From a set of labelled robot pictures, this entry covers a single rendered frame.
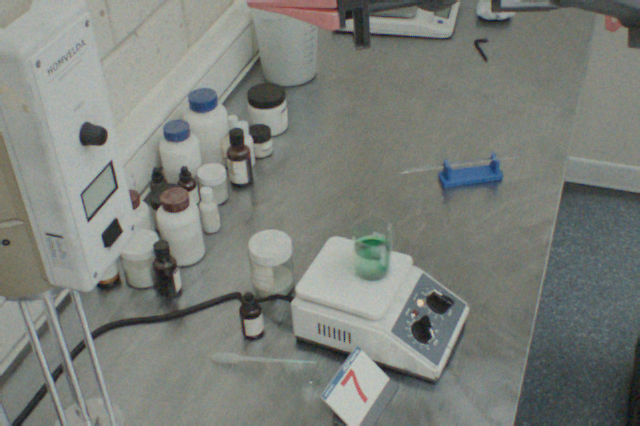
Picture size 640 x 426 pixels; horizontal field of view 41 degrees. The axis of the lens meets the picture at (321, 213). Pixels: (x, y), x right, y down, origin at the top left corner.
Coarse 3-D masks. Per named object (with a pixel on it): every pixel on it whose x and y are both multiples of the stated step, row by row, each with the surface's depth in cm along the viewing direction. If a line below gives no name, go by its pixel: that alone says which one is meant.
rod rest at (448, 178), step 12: (492, 156) 139; (444, 168) 138; (468, 168) 140; (480, 168) 140; (492, 168) 139; (444, 180) 138; (456, 180) 138; (468, 180) 138; (480, 180) 138; (492, 180) 139
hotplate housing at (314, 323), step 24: (408, 288) 110; (312, 312) 108; (336, 312) 107; (312, 336) 111; (336, 336) 108; (360, 336) 106; (384, 336) 105; (456, 336) 110; (384, 360) 107; (408, 360) 105
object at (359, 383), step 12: (360, 360) 106; (348, 372) 104; (360, 372) 105; (372, 372) 106; (348, 384) 103; (360, 384) 104; (372, 384) 105; (336, 396) 101; (348, 396) 102; (360, 396) 103; (336, 408) 101; (348, 408) 102; (360, 408) 103; (348, 420) 101
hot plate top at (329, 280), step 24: (336, 240) 115; (312, 264) 111; (336, 264) 111; (408, 264) 111; (312, 288) 108; (336, 288) 108; (360, 288) 108; (384, 288) 107; (360, 312) 105; (384, 312) 104
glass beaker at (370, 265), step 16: (352, 224) 107; (368, 224) 108; (384, 224) 107; (352, 240) 106; (352, 256) 107; (368, 256) 105; (384, 256) 105; (352, 272) 110; (368, 272) 107; (384, 272) 107
